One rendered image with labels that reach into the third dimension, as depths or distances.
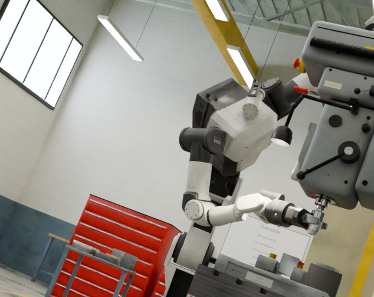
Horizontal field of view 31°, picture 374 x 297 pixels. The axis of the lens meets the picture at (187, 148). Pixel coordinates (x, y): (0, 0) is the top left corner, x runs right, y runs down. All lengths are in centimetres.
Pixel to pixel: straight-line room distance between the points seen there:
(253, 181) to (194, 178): 944
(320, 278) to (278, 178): 942
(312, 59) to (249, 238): 950
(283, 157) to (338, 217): 797
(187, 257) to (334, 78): 103
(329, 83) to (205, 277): 91
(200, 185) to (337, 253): 165
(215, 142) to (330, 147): 50
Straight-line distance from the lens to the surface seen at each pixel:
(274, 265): 206
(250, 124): 266
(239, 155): 267
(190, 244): 286
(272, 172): 1194
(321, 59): 235
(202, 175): 254
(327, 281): 251
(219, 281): 168
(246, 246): 1173
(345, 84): 231
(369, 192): 219
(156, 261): 740
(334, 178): 222
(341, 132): 227
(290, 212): 231
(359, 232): 404
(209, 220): 250
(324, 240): 405
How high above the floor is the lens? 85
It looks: 11 degrees up
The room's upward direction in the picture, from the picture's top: 22 degrees clockwise
